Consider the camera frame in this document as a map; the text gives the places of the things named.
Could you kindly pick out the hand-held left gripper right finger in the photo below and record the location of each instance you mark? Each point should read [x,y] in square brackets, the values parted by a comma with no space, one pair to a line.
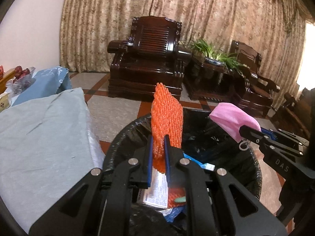
[168,162]

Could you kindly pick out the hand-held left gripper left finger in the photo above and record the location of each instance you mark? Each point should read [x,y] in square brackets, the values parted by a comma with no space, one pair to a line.
[149,162]

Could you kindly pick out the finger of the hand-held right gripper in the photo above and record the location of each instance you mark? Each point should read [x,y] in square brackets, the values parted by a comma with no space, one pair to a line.
[251,134]
[283,136]

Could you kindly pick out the pink face mask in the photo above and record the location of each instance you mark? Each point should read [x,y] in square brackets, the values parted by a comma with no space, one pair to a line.
[228,118]

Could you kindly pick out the blue snack packet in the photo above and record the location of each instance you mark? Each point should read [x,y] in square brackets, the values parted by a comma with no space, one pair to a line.
[196,162]

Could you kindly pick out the white cardboard box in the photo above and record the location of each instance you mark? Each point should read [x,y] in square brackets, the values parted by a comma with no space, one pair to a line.
[157,191]

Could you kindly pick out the black-lined trash bin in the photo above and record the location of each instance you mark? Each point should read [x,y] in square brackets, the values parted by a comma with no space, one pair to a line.
[196,127]

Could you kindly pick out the dark wooden chair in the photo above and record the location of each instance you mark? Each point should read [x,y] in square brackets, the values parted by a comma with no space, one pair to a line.
[292,110]

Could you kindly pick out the blue plastic wrapper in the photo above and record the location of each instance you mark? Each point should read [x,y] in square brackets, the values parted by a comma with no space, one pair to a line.
[174,213]

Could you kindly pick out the dark wooden side table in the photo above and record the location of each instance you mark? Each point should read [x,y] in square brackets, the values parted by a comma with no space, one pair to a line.
[204,78]

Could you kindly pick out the bright window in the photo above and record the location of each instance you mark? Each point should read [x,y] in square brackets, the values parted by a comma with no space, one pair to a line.
[307,59]

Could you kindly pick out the potted green plant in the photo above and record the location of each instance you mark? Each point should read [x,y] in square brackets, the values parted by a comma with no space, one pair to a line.
[214,54]

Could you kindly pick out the dark wooden slatted armchair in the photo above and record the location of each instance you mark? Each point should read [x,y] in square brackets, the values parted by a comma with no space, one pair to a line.
[147,66]

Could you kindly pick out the beige patterned curtain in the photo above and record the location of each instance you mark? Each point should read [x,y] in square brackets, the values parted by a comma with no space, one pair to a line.
[209,9]

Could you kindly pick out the blue tablecloth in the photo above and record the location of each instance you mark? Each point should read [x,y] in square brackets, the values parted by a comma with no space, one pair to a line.
[46,78]

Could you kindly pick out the glass fruit bowl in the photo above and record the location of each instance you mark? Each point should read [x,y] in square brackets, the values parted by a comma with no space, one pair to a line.
[22,83]

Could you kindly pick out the small dark red fruit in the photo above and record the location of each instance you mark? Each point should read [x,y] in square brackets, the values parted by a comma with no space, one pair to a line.
[25,73]

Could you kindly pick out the yellow tissue box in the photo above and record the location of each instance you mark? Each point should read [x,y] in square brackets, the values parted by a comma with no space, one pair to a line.
[3,103]

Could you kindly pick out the dark red apple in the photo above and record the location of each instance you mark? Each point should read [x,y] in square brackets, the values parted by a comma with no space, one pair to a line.
[18,68]

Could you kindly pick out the orange plastic bag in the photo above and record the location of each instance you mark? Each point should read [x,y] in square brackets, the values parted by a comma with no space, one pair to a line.
[1,70]

